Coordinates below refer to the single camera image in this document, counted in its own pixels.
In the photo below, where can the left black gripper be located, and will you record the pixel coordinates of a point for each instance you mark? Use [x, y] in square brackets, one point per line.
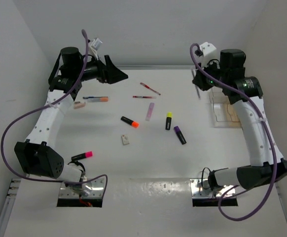
[108, 73]

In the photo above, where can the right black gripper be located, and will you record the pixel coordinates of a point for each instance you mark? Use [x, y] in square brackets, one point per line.
[199, 79]

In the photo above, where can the red capped pen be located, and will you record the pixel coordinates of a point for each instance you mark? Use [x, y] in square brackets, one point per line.
[144, 97]

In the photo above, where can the red gel pen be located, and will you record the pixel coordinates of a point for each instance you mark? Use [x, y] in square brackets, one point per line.
[149, 88]

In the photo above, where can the clear pen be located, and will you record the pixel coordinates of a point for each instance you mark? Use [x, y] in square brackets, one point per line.
[196, 87]

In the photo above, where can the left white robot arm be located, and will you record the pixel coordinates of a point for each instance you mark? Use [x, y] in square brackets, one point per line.
[36, 154]

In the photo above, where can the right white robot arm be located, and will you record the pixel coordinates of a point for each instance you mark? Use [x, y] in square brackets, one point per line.
[226, 70]

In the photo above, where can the orange clear highlighter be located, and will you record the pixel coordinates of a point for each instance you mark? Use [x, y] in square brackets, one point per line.
[100, 99]

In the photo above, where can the clear acrylic container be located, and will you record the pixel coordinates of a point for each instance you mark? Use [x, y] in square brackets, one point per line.
[223, 113]

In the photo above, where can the yellow black highlighter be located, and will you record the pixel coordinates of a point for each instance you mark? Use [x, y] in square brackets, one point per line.
[168, 120]

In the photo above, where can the pink eraser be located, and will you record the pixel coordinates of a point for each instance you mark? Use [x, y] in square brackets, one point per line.
[78, 105]

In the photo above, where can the pink translucent highlighter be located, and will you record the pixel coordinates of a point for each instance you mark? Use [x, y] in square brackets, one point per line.
[149, 111]

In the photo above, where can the orange black highlighter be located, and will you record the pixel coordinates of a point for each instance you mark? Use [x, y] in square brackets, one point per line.
[130, 122]

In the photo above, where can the purple black highlighter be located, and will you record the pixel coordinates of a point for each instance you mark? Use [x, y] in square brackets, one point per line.
[180, 135]

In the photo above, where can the white eraser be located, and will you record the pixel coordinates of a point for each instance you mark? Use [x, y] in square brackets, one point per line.
[125, 139]

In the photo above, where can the pink black highlighter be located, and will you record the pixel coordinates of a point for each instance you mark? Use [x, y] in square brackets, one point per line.
[82, 156]

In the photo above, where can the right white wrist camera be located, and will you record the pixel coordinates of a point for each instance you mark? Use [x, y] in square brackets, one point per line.
[206, 51]

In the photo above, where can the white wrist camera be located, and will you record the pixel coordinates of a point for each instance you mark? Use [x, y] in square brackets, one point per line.
[206, 51]
[94, 45]

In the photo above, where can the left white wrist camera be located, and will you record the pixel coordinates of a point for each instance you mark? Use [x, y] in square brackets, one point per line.
[94, 45]

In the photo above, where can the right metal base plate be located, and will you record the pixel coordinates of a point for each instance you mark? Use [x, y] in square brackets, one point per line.
[200, 190]

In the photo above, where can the metal base plate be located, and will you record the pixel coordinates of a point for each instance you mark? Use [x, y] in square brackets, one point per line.
[200, 190]
[93, 189]

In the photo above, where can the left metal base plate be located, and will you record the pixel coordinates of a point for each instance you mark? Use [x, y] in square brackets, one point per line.
[93, 189]

